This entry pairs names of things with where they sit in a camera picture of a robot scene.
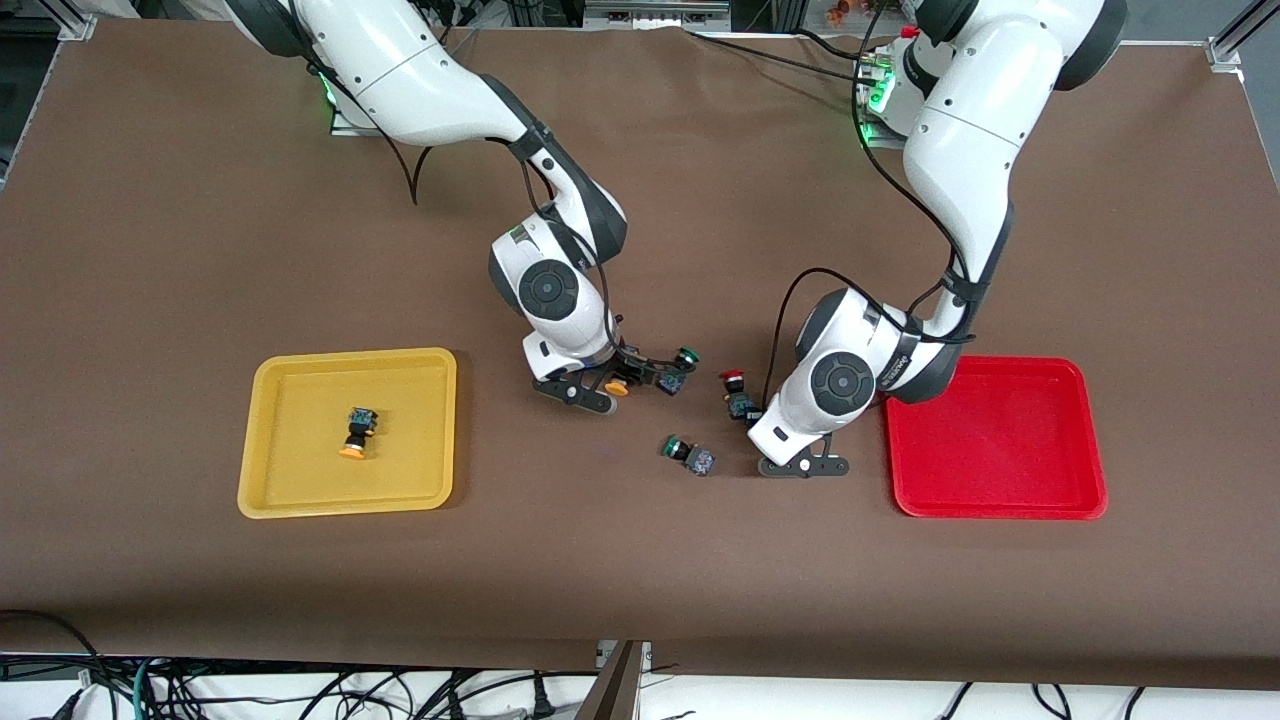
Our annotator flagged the red mushroom push button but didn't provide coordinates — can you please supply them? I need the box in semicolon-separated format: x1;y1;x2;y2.
720;368;758;423

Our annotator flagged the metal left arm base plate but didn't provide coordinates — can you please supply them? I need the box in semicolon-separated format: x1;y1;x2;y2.
856;55;909;153

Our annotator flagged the grey metal rail bracket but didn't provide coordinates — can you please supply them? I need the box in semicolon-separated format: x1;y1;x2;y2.
585;0;732;30

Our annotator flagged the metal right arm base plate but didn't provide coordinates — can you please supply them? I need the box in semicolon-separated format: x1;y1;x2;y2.
330;98;389;138

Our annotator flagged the aluminium frame profile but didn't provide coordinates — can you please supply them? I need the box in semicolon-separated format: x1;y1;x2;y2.
35;0;98;42
1207;0;1280;73

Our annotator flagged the red plastic tray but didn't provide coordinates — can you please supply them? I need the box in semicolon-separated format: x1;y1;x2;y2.
885;355;1109;521

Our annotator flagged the yellow plastic tray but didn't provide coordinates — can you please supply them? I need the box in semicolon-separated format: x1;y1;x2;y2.
237;347;458;520

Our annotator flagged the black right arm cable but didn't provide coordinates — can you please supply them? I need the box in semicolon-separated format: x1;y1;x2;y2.
305;60;621;341

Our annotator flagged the aluminium profile table leg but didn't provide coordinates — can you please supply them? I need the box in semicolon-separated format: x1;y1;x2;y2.
575;640;653;720

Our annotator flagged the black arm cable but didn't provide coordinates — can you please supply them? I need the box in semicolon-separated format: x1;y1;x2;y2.
305;60;621;341
762;0;991;406

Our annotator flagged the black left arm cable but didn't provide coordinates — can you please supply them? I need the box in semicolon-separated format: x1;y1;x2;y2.
762;0;991;406

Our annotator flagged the green mushroom push button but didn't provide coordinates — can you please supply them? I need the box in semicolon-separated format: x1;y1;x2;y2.
658;346;702;397
661;435;717;478

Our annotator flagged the teal floor cable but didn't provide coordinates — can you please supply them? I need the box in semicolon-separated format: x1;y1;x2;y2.
133;657;163;720

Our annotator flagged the black cable on table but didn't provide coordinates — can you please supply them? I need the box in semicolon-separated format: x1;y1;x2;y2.
685;28;869;86

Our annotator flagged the brown table cover sheet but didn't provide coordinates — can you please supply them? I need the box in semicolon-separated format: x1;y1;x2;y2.
0;22;1280;691

